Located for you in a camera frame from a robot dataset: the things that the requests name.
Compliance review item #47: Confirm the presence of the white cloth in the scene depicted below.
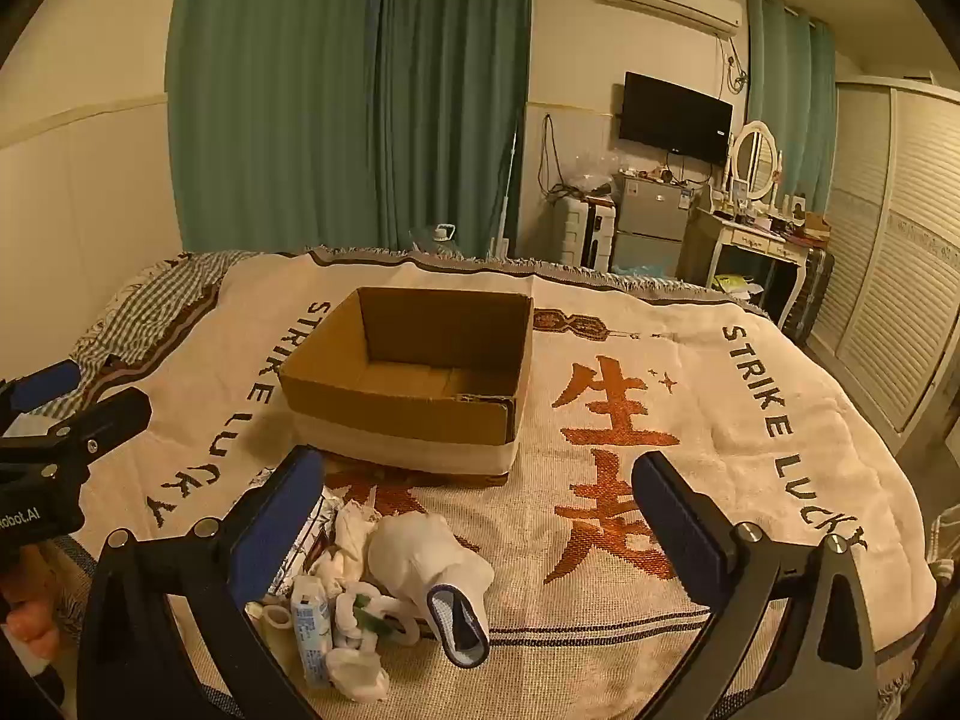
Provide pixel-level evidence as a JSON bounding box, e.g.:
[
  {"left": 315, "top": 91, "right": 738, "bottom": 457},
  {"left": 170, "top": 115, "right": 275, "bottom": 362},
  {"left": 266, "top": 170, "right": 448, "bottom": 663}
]
[
  {"left": 325, "top": 645, "right": 392, "bottom": 701},
  {"left": 311, "top": 499, "right": 380, "bottom": 587}
]

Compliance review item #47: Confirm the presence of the green corner curtain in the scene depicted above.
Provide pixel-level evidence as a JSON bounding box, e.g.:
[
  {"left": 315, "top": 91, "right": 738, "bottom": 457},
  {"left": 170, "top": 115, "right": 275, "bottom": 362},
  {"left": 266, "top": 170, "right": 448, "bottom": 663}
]
[{"left": 373, "top": 0, "right": 535, "bottom": 257}]

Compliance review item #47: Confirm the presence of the white louvred wardrobe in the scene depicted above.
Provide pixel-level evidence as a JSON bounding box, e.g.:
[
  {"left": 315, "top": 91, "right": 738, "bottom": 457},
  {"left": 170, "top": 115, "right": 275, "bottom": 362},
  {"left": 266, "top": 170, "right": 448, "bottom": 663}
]
[{"left": 806, "top": 79, "right": 960, "bottom": 434}]

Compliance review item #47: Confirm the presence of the person's left hand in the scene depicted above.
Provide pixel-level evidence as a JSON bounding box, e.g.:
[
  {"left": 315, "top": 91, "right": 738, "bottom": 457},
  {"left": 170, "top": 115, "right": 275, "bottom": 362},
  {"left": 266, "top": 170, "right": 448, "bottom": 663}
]
[{"left": 0, "top": 544, "right": 62, "bottom": 665}]

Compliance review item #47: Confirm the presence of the white oval mirror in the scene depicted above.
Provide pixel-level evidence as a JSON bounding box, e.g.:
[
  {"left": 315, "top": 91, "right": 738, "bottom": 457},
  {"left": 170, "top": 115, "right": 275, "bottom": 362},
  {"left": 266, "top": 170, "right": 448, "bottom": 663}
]
[{"left": 729, "top": 120, "right": 783, "bottom": 205}]

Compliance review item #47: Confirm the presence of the narrow green curtain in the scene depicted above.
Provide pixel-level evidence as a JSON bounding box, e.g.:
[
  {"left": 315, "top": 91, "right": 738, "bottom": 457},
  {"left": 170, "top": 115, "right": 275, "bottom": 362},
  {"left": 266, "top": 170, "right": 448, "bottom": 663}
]
[{"left": 746, "top": 0, "right": 838, "bottom": 220}]

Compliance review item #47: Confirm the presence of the cream printed blanket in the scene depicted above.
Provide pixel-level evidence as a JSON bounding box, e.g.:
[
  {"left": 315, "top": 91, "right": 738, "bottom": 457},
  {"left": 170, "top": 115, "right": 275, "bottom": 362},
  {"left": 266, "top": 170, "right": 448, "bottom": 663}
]
[{"left": 64, "top": 247, "right": 940, "bottom": 720}]

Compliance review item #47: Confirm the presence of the blue white tissue packet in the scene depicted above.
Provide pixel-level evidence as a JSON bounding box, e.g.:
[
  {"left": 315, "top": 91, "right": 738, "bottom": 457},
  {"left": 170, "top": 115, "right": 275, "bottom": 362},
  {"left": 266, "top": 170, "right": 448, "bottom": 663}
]
[{"left": 291, "top": 576, "right": 335, "bottom": 688}]

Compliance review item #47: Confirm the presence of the black wall television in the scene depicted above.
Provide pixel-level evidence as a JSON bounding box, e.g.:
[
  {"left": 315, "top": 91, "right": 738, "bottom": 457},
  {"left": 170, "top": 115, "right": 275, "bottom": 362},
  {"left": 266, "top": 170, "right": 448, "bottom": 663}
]
[{"left": 619, "top": 72, "right": 734, "bottom": 166}]

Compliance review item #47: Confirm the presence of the silver mini fridge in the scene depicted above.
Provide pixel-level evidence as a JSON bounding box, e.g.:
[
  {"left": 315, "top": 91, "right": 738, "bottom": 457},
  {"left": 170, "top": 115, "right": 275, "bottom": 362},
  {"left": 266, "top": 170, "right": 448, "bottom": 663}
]
[{"left": 611, "top": 171, "right": 695, "bottom": 275}]

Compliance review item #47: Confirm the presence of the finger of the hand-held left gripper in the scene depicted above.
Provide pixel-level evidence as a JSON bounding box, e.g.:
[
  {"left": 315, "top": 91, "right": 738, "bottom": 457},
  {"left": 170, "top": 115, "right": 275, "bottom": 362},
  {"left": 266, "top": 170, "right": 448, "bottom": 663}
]
[
  {"left": 0, "top": 358, "right": 83, "bottom": 415},
  {"left": 0, "top": 388, "right": 154, "bottom": 470}
]

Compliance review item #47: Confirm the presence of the dark suitcase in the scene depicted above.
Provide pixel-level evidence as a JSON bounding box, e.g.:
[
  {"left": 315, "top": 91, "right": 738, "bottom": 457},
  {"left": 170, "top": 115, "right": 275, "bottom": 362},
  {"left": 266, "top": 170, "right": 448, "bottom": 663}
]
[{"left": 780, "top": 244, "right": 836, "bottom": 346}]

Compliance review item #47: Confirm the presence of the clear water bottle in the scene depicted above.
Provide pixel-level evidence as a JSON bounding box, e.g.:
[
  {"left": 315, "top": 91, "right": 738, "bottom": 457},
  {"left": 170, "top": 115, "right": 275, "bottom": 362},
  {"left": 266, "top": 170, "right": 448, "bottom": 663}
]
[{"left": 409, "top": 223, "right": 459, "bottom": 254}]

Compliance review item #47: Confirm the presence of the brown cardboard box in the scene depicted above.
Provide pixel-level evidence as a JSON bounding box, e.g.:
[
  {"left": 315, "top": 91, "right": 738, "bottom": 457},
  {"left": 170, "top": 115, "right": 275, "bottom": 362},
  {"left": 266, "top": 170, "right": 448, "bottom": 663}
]
[{"left": 277, "top": 286, "right": 535, "bottom": 478}]

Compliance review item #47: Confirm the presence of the white stick vacuum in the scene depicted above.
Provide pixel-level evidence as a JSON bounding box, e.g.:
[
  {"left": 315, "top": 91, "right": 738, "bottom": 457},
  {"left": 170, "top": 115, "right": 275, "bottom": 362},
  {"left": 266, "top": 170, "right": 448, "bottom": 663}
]
[{"left": 487, "top": 127, "right": 520, "bottom": 257}]

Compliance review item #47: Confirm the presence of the white dressing table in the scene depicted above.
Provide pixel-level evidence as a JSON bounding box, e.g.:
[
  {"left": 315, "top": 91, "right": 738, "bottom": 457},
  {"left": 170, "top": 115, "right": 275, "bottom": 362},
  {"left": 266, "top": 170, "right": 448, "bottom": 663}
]
[{"left": 679, "top": 201, "right": 815, "bottom": 328}]

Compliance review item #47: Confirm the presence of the patterned tissue packet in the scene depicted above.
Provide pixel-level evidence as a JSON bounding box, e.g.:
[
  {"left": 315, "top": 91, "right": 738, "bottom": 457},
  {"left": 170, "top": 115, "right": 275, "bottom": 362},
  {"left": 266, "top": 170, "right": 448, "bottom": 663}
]
[{"left": 296, "top": 486, "right": 342, "bottom": 548}]

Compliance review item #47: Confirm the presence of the white suitcase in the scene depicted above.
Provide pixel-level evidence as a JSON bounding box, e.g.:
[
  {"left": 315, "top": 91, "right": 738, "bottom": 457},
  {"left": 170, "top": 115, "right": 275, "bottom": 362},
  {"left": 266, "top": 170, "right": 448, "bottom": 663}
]
[{"left": 559, "top": 195, "right": 617, "bottom": 271}]

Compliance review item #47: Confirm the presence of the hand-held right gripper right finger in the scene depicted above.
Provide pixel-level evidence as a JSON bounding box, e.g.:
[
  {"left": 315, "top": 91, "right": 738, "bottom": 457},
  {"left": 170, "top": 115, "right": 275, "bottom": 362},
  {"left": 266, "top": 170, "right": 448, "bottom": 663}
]
[{"left": 631, "top": 452, "right": 878, "bottom": 720}]

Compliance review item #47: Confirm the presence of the clear plastic bag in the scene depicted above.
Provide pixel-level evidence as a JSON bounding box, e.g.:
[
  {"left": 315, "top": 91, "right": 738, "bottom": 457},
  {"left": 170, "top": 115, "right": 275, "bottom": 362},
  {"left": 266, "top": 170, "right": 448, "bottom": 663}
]
[{"left": 566, "top": 154, "right": 616, "bottom": 197}]

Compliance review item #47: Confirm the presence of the bin with yellow bag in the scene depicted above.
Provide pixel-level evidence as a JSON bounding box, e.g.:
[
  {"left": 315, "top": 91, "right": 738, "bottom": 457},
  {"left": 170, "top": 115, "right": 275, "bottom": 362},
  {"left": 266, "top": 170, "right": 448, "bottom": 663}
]
[{"left": 711, "top": 272, "right": 760, "bottom": 302}]

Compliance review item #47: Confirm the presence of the wide green curtain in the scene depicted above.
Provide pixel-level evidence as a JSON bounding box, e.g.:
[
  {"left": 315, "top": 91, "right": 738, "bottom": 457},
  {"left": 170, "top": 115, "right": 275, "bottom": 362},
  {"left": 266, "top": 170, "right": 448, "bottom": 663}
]
[{"left": 169, "top": 0, "right": 385, "bottom": 254}]

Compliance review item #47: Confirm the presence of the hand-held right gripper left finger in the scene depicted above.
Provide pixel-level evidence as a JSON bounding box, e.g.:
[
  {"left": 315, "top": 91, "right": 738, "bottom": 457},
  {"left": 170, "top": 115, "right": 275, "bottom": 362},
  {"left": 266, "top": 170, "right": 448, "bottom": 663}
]
[{"left": 77, "top": 444, "right": 327, "bottom": 720}]

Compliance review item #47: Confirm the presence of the checked cloth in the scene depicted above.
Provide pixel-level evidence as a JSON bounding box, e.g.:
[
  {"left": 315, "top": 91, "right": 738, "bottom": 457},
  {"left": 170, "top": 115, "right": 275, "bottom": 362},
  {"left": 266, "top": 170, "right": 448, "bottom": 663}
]
[{"left": 71, "top": 251, "right": 257, "bottom": 395}]

